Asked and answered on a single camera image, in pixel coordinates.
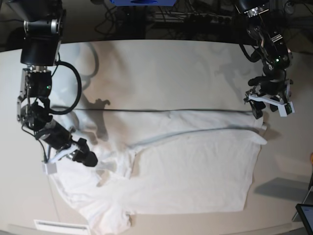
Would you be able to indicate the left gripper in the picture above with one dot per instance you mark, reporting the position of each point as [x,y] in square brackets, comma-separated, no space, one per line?
[271,85]

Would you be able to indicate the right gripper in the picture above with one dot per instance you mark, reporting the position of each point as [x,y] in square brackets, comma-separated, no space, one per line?
[60,139]

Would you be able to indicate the white T-shirt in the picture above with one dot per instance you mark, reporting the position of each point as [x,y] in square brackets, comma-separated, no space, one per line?
[172,162]

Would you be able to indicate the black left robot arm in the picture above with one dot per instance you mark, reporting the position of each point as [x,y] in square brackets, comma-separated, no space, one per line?
[270,48]

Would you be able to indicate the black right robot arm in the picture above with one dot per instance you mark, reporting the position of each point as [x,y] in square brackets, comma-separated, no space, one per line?
[43,22]

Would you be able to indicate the white label strip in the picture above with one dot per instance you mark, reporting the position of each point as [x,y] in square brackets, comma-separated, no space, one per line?
[63,228]

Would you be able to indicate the black tablet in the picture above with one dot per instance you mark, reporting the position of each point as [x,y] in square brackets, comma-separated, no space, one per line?
[306,214]

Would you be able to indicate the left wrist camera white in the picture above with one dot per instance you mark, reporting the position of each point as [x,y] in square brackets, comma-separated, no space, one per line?
[275,103]

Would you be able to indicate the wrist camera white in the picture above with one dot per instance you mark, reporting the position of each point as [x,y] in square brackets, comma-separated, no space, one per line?
[49,165]
[275,103]

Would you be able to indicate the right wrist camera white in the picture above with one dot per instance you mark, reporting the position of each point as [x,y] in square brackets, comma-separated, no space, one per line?
[49,165]

